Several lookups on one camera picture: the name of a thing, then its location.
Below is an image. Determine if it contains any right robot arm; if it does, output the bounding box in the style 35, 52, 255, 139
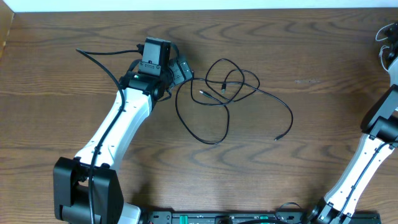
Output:
301, 22, 397, 224

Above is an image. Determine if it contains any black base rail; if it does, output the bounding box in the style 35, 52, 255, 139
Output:
136, 202, 382, 224

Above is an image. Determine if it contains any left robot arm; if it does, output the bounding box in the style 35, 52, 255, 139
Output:
53, 37, 193, 223

